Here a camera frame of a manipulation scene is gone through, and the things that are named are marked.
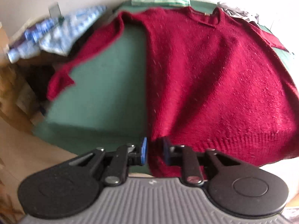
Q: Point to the small grey clip box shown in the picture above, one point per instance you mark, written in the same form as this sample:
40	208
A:
54	10

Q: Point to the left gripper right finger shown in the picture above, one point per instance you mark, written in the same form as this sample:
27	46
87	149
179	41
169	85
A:
234	186

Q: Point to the green table cover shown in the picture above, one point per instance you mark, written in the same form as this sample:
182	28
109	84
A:
107	103

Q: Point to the blue white patterned cloth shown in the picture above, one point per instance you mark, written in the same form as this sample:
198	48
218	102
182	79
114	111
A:
52	35

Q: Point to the dark red knit sweater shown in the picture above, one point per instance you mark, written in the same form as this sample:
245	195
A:
213	82

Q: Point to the cardboard boxes clutter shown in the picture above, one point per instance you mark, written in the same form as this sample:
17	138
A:
20	106

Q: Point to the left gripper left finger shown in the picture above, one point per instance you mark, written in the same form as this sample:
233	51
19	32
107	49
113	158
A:
72	186

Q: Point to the crumpled lavender white garment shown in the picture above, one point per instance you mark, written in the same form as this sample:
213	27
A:
238	13

